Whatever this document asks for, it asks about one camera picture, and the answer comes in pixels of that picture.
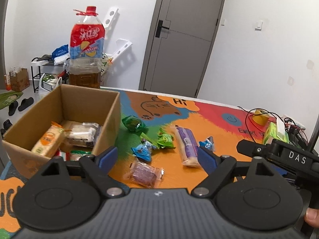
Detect green snack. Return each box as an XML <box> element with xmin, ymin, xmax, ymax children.
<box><xmin>70</xmin><ymin>150</ymin><xmax>91</xmax><ymax>161</ymax></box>

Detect small blue white packet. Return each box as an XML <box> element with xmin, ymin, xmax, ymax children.
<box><xmin>199</xmin><ymin>136</ymin><xmax>215</xmax><ymax>153</ymax></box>

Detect red snack stick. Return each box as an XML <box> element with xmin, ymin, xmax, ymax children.
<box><xmin>54</xmin><ymin>149</ymin><xmax>70</xmax><ymax>161</ymax></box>

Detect purple wafer snack pack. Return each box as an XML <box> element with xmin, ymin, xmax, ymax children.
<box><xmin>174</xmin><ymin>126</ymin><xmax>200</xmax><ymax>168</ymax></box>

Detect white cracker snack pack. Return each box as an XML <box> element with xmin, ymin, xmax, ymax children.
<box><xmin>65</xmin><ymin>122</ymin><xmax>101</xmax><ymax>148</ymax></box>

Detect blue snack packet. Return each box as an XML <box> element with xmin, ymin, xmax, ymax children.
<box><xmin>131</xmin><ymin>141</ymin><xmax>157</xmax><ymax>162</ymax></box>

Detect pink clear snack packet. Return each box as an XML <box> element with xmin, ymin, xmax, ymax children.
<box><xmin>128</xmin><ymin>158</ymin><xmax>164</xmax><ymax>189</ymax></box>

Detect orange cracker pack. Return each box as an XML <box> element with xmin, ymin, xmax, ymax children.
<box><xmin>31</xmin><ymin>122</ymin><xmax>65</xmax><ymax>158</ymax></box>

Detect dark green candy packet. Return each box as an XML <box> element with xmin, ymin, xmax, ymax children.
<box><xmin>122</xmin><ymin>116</ymin><xmax>147</xmax><ymax>133</ymax></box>

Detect light green snack packet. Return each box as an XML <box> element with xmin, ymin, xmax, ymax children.
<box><xmin>157</xmin><ymin>128</ymin><xmax>175</xmax><ymax>149</ymax></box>

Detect right hand thumb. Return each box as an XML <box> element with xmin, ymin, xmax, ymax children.
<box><xmin>304</xmin><ymin>208</ymin><xmax>319</xmax><ymax>228</ymax></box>

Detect green tissue box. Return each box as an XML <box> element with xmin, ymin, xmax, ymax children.
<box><xmin>262</xmin><ymin>122</ymin><xmax>289</xmax><ymax>145</ymax></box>

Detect yellow tape roll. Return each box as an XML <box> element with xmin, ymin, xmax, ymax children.
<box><xmin>252</xmin><ymin>109</ymin><xmax>270</xmax><ymax>126</ymax></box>

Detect colourful cartoon table mat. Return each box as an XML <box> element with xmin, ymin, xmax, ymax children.
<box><xmin>0</xmin><ymin>86</ymin><xmax>310</xmax><ymax>234</ymax></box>

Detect open cardboard box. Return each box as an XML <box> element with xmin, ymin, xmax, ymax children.
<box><xmin>2</xmin><ymin>85</ymin><xmax>121</xmax><ymax>179</ymax></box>

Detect black slipper right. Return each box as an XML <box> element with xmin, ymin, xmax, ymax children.
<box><xmin>18</xmin><ymin>97</ymin><xmax>34</xmax><ymax>112</ymax></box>

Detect black slipper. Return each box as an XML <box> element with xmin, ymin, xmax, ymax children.
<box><xmin>8</xmin><ymin>100</ymin><xmax>18</xmax><ymax>116</ymax></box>
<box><xmin>18</xmin><ymin>97</ymin><xmax>34</xmax><ymax>112</ymax></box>

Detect white plastic shopping bag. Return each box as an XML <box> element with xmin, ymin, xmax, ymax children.
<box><xmin>38</xmin><ymin>73</ymin><xmax>62</xmax><ymax>99</ymax></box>

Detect black shoe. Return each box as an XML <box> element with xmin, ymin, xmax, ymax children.
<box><xmin>1</xmin><ymin>119</ymin><xmax>12</xmax><ymax>136</ymax></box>

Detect black slipper left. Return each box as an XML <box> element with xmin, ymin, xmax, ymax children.
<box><xmin>8</xmin><ymin>100</ymin><xmax>18</xmax><ymax>116</ymax></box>

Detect green cartoon floor mat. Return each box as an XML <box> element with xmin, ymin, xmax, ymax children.
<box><xmin>0</xmin><ymin>91</ymin><xmax>23</xmax><ymax>110</ymax></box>

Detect black shoe rack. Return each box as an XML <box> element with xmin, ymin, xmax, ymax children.
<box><xmin>30</xmin><ymin>57</ymin><xmax>69</xmax><ymax>93</ymax></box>

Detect brown cardboard box with bottles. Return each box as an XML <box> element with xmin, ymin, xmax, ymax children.
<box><xmin>9</xmin><ymin>68</ymin><xmax>30</xmax><ymax>92</ymax></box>

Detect blue plastic bag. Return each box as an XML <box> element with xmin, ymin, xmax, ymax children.
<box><xmin>51</xmin><ymin>44</ymin><xmax>70</xmax><ymax>65</ymax></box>

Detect large tea bottle red cap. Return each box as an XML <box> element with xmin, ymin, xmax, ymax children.
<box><xmin>68</xmin><ymin>5</ymin><xmax>105</xmax><ymax>88</ymax></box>

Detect grey door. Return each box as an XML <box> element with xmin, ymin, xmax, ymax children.
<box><xmin>139</xmin><ymin>0</ymin><xmax>225</xmax><ymax>98</ymax></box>

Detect black cables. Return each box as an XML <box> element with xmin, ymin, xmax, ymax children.
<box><xmin>237</xmin><ymin>106</ymin><xmax>310</xmax><ymax>152</ymax></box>

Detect panda print ring cushion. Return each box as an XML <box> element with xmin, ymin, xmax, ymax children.
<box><xmin>100</xmin><ymin>53</ymin><xmax>113</xmax><ymax>75</ymax></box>

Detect white perforated bracket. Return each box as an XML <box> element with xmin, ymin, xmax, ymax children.
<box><xmin>102</xmin><ymin>6</ymin><xmax>132</xmax><ymax>63</ymax></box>

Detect white wall switch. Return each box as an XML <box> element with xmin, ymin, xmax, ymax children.
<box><xmin>255</xmin><ymin>20</ymin><xmax>263</xmax><ymax>31</ymax></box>

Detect black door handle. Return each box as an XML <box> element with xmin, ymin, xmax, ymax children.
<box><xmin>155</xmin><ymin>20</ymin><xmax>170</xmax><ymax>38</ymax></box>

